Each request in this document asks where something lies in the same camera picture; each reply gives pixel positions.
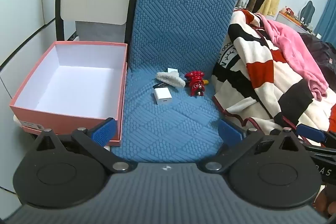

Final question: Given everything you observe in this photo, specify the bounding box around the dark quilted garment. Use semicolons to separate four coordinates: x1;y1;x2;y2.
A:
299;32;336;84

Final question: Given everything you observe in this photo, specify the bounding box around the striped fleece blanket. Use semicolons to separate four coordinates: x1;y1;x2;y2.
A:
212;9;336;136

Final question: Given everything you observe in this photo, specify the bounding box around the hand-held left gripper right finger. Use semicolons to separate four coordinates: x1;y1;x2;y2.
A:
203;119;302;175

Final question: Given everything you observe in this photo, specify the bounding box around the pink cardboard box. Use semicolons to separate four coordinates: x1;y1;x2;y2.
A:
10;41;128;147

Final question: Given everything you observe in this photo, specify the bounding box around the blue curtain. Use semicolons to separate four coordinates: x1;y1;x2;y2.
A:
314;0;336;47

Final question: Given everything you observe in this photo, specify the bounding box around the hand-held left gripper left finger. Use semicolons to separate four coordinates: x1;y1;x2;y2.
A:
35;117;130;174

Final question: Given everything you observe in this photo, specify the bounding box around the red toy figure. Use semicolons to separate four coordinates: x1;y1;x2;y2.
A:
184;71;205;97

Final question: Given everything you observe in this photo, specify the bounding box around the person's right hand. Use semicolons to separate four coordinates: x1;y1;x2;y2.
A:
312;186;336;218

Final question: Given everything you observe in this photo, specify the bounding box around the black office chair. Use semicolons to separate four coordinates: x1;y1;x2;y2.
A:
301;1;316;24

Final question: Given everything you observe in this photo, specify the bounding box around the cluttered low shelf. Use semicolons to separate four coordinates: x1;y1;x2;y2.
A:
278;7;313;31

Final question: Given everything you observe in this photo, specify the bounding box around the white charger adapter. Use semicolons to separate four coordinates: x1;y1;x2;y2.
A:
154;88;171;105

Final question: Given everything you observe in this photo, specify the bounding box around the pink fleece garment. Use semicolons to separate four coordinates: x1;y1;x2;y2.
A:
259;14;329;102

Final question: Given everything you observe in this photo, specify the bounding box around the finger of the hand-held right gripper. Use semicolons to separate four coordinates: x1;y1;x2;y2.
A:
295;124;336;148

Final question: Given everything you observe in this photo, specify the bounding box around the white fluffy hair clip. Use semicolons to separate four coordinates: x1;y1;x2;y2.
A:
156;70;186;88

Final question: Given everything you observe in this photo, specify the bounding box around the blue textured mat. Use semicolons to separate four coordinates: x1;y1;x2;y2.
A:
112;0;243;163

